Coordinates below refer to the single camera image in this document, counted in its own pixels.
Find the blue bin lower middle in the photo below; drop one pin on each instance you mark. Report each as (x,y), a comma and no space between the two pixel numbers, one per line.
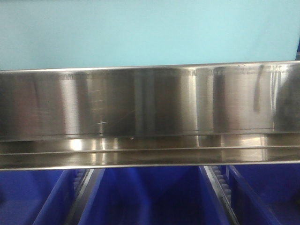
(176,195)

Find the blue bin lower right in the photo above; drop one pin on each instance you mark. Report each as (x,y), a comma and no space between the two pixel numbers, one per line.
(265,194)

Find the roller track left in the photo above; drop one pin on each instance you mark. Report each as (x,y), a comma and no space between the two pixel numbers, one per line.
(81,199)

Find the roller track right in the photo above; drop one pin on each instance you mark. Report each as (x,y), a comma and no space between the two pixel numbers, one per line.
(222,191)

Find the blue bin upper right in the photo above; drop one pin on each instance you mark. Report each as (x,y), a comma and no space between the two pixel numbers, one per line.
(296,54)

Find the light blue plastic bin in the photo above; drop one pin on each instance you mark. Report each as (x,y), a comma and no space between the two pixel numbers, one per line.
(110,33)

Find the stainless steel shelf rail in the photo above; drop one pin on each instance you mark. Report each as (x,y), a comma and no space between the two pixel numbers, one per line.
(207,114)

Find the blue bin lower left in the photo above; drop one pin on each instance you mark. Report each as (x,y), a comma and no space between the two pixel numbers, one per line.
(36,197)

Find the roller track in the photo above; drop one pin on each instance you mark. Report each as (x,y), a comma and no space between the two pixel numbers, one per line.
(222,191)
(81,199)

